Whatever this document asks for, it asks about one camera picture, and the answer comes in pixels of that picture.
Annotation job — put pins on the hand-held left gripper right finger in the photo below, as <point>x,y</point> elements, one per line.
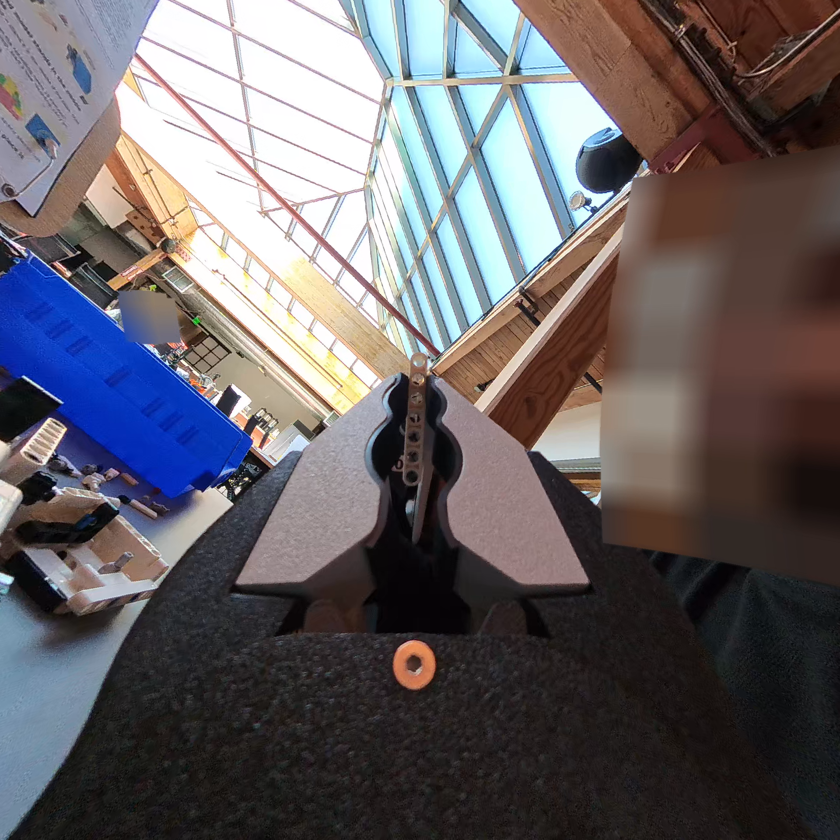
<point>512,518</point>

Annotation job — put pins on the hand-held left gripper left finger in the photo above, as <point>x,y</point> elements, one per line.
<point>308,518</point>

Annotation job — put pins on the thin lego technic beam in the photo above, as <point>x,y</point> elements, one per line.
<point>413,433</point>

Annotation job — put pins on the lego truck model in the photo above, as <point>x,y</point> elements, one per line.
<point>92,571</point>

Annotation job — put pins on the scattered small lego pieces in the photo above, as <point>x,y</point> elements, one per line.
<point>141,506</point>

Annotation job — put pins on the blue plastic bin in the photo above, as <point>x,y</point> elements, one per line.
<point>98,367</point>

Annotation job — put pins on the small spotlight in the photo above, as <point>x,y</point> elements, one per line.
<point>579,200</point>

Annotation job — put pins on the red ceiling pipe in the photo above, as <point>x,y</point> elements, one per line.
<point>262,190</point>

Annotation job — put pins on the black dome fixture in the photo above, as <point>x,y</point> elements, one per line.
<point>609,161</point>

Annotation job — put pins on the printed instruction sheet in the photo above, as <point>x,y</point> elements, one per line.
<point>46,79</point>

